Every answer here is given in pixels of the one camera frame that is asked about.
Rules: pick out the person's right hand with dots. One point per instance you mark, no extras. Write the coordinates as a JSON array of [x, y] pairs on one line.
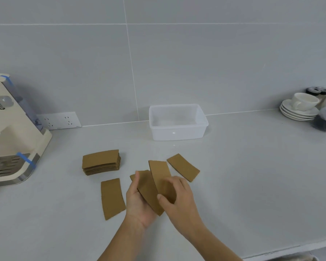
[[183, 209]]

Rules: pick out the person's left hand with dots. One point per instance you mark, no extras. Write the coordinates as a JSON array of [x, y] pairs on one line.
[[137, 206]]

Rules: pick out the stack of brown cup sleeves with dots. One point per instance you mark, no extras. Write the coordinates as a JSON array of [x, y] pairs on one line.
[[100, 160]]

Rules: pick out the clear plastic container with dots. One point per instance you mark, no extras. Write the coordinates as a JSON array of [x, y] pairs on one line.
[[176, 134]]

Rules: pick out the person's left forearm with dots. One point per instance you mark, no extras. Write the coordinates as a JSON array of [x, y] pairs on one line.
[[119, 241]]

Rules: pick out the blue tape strip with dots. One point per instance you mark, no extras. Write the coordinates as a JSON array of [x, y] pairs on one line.
[[7, 80], [25, 159]]

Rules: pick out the shiny metal container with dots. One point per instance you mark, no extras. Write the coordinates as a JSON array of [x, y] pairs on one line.
[[296, 258]]

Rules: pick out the cream espresso machine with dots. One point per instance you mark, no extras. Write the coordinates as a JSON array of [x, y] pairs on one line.
[[13, 125]]

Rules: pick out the white ceramic cup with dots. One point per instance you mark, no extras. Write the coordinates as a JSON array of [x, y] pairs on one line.
[[304, 101]]

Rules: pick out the black lid spice jar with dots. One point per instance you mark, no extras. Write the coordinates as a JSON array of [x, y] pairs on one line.
[[312, 91], [324, 93]]

